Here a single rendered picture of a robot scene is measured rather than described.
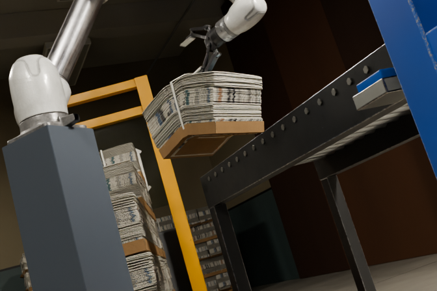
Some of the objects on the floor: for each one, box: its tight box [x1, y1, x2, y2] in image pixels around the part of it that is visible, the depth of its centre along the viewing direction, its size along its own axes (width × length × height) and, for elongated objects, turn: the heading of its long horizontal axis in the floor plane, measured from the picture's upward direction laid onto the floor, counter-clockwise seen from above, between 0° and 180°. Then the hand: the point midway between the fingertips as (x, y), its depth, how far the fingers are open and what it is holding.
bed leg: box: [321, 175, 377, 291], centre depth 230 cm, size 6×6×68 cm
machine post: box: [354, 0, 437, 180], centre depth 91 cm, size 9×9×155 cm
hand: (188, 58), depth 241 cm, fingers open, 14 cm apart
